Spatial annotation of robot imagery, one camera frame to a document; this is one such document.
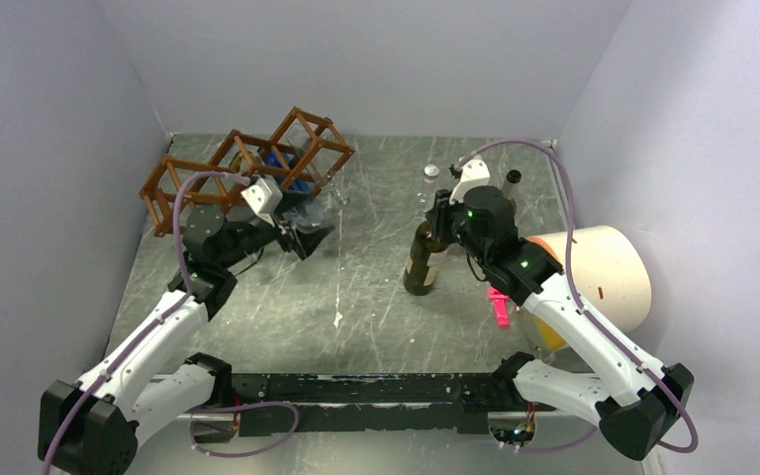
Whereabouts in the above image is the pink plastic piece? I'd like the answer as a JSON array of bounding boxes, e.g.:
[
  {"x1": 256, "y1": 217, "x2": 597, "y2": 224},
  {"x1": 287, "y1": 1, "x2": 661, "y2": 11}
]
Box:
[{"x1": 487, "y1": 286, "x2": 511, "y2": 328}]

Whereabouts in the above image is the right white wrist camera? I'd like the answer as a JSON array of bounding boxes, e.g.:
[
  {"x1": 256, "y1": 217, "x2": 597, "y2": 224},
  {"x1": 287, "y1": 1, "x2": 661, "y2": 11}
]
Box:
[{"x1": 449, "y1": 155, "x2": 490, "y2": 204}]

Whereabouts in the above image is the clear glass bottle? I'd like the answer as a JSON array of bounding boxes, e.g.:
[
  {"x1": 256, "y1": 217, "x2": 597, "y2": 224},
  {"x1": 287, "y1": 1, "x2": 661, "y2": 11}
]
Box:
[{"x1": 284, "y1": 122, "x2": 349, "y2": 209}]

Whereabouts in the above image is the dark green wine bottle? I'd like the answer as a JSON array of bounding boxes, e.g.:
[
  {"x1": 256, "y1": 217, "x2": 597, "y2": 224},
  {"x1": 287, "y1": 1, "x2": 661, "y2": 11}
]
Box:
[{"x1": 403, "y1": 221, "x2": 449, "y2": 296}]

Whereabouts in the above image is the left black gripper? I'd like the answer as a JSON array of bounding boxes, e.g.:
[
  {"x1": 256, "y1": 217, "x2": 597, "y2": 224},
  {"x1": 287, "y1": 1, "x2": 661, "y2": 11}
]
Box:
[{"x1": 219, "y1": 188, "x2": 334, "y2": 269}]

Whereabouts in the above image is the clear bottle with silver cap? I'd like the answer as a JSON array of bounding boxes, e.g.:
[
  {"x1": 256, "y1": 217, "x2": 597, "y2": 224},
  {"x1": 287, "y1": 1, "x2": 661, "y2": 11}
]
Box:
[{"x1": 416, "y1": 163, "x2": 440, "y2": 213}]

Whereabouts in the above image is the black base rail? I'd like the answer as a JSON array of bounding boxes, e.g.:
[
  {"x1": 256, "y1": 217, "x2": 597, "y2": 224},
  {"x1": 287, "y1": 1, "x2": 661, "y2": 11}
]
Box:
[{"x1": 189, "y1": 352, "x2": 558, "y2": 439}]

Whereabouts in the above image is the blue square Blue Dash bottle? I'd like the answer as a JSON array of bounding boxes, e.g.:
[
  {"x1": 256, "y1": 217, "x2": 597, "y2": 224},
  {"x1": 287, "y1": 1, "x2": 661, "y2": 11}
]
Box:
[{"x1": 255, "y1": 147, "x2": 318, "y2": 193}]

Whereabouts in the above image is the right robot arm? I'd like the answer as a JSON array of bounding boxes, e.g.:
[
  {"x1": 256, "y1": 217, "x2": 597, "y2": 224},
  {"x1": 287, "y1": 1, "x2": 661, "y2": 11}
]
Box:
[{"x1": 426, "y1": 185, "x2": 700, "y2": 461}]

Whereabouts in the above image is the brown wooden wine rack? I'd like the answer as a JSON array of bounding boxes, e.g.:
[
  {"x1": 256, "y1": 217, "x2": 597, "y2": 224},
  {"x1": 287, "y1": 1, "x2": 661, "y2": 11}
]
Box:
[{"x1": 140, "y1": 107, "x2": 355, "y2": 237}]

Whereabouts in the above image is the olive wine bottle black top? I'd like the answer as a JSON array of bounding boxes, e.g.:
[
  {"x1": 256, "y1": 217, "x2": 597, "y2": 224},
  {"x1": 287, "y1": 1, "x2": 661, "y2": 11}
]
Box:
[{"x1": 501, "y1": 169, "x2": 523, "y2": 201}]

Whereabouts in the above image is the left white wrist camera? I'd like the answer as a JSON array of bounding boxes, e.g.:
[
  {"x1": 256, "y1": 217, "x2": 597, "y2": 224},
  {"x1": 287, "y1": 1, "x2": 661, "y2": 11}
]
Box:
[{"x1": 240, "y1": 177, "x2": 283, "y2": 219}]

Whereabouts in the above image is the white cylinder with orange lid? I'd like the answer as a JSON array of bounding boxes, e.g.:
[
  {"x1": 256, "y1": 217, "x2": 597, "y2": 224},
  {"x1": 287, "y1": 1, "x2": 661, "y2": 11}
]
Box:
[{"x1": 521, "y1": 226, "x2": 651, "y2": 351}]

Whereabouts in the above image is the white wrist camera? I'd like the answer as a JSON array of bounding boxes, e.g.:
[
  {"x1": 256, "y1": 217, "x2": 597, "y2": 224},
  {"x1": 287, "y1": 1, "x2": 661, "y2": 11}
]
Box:
[
  {"x1": 240, "y1": 177, "x2": 283, "y2": 219},
  {"x1": 449, "y1": 155, "x2": 490, "y2": 204}
]

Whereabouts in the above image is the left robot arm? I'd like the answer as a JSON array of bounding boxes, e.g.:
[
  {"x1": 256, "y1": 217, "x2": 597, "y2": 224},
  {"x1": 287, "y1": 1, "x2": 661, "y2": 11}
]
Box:
[{"x1": 38, "y1": 196, "x2": 333, "y2": 474}]

